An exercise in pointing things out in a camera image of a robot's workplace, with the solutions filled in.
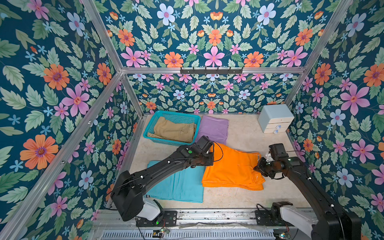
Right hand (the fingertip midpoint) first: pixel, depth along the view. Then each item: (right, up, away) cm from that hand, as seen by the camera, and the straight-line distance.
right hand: (254, 167), depth 81 cm
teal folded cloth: (-37, -11, +3) cm, 39 cm away
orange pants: (-11, -2, +1) cm, 11 cm away
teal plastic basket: (-52, +30, +30) cm, 67 cm away
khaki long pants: (-55, +20, +27) cm, 65 cm away
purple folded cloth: (-19, +21, +27) cm, 39 cm away
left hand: (-22, +5, -3) cm, 23 cm away
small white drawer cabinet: (+19, +28, +15) cm, 37 cm away
